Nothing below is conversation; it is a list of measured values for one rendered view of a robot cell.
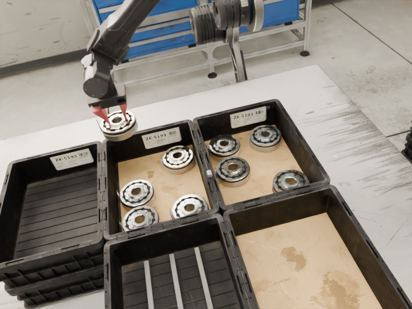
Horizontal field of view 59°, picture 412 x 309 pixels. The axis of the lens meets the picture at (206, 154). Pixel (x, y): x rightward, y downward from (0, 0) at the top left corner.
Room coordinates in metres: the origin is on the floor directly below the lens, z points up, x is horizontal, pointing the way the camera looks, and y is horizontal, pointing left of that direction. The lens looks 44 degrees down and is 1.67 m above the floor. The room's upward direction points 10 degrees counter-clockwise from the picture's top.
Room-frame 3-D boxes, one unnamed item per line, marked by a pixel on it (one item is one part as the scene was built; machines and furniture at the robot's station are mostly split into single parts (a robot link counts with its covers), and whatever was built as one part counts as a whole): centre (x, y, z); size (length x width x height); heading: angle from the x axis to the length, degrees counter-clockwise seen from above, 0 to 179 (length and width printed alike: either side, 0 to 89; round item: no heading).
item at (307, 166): (0.78, -0.14, 0.87); 0.40 x 0.30 x 0.11; 6
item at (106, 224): (0.75, 0.16, 0.92); 0.40 x 0.30 x 0.02; 6
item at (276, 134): (0.89, -0.20, 0.86); 0.10 x 0.10 x 0.01
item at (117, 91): (0.85, 0.24, 1.16); 0.10 x 0.07 x 0.07; 95
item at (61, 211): (0.72, 0.45, 0.87); 0.40 x 0.30 x 0.11; 6
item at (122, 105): (0.86, 0.22, 1.09); 0.07 x 0.07 x 0.09; 5
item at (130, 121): (0.86, 0.23, 1.04); 0.10 x 0.10 x 0.01
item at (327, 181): (0.78, -0.14, 0.92); 0.40 x 0.30 x 0.02; 6
